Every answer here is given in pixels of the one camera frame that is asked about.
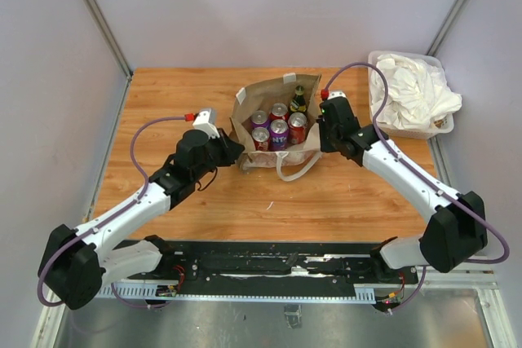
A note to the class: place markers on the red soda can rear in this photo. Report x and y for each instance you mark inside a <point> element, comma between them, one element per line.
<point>279,111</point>

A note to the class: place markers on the white crumpled cloth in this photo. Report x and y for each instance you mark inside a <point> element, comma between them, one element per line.
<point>416,91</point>

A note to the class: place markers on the white plastic basket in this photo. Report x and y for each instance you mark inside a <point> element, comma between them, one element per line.
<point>408,91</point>

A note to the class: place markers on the aluminium frame rail left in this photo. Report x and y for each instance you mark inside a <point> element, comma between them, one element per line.
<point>102,24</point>

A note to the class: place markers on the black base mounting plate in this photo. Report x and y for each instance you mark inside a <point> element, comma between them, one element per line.
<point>279,269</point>

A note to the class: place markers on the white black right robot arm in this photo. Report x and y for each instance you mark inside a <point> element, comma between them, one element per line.
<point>454,230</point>

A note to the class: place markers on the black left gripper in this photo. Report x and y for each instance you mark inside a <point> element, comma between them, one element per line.
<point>230,148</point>

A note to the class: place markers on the dark glass bottle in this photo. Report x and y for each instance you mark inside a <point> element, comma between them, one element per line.
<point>298,102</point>

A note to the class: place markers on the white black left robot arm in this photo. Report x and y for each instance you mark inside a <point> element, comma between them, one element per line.
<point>78,262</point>

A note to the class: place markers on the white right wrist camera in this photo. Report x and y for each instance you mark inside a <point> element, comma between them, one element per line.
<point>332,94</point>

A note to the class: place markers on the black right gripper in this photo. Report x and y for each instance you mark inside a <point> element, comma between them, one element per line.
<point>325,146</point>

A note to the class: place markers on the aluminium frame rail right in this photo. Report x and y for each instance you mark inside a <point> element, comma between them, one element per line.
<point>446,27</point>

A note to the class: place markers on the purple soda can rear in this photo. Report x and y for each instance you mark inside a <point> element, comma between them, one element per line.
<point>260,119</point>

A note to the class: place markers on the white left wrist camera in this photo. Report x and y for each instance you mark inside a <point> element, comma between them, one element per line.
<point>204,121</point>

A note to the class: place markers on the red coke can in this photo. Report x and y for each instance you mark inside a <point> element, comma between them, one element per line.
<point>297,124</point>
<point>261,139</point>

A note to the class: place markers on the pink patterned canvas bag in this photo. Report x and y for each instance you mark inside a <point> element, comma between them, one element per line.
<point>297,159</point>

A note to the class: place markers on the purple fanta can front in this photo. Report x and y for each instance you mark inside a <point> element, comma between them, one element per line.
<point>279,132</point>

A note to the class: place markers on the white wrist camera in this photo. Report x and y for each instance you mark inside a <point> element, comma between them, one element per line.
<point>204,121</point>
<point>332,94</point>

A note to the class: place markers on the aluminium frame rail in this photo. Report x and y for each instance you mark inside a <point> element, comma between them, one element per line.
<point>102,24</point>
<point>446,27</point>

